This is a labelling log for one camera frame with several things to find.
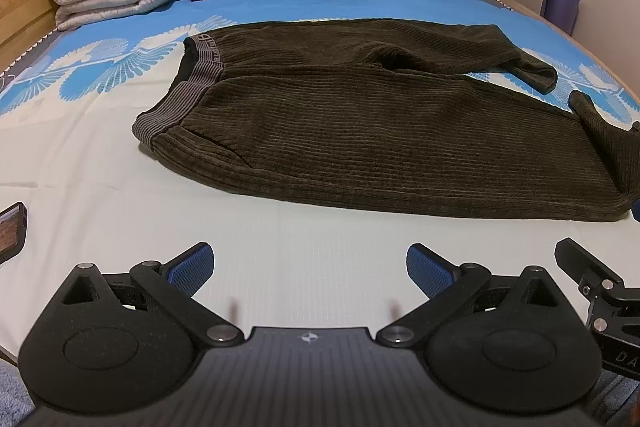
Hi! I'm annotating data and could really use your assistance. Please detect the smartphone on mount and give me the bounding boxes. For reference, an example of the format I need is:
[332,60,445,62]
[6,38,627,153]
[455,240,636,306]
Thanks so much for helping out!
[0,202,27,263]

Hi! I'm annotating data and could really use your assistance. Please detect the dark brown corduroy pants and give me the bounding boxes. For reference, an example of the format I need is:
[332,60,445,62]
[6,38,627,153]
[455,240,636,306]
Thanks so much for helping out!
[132,18,639,221]

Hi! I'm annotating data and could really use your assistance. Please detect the purple box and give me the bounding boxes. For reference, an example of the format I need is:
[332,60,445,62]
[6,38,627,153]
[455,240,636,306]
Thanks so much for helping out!
[540,0,580,36]

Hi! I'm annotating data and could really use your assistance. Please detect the blue white patterned bedsheet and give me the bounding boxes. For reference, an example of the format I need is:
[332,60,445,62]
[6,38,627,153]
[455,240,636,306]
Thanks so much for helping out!
[1,0,639,353]

